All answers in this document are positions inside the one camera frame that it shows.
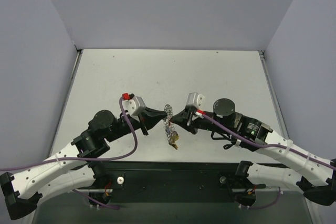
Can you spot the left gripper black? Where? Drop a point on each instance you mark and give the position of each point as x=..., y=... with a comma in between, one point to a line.
x=143, y=122

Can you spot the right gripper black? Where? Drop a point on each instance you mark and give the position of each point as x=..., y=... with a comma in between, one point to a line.
x=189, y=120

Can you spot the large metal keyring band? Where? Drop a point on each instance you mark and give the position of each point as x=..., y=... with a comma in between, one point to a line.
x=171, y=128

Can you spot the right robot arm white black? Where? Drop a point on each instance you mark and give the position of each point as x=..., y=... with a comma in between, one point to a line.
x=303, y=172

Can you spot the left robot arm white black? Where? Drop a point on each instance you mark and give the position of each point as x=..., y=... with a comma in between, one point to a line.
x=74, y=166

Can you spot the yellow key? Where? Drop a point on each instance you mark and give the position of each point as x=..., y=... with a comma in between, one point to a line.
x=172, y=139

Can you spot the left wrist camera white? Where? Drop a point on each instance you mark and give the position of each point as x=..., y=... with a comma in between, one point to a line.
x=133, y=104

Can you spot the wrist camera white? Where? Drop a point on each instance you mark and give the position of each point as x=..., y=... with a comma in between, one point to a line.
x=196, y=100
x=133, y=104

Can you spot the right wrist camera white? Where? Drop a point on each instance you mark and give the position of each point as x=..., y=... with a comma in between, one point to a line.
x=196, y=100

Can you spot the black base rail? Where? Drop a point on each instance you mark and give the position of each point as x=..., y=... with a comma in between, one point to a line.
x=171, y=182

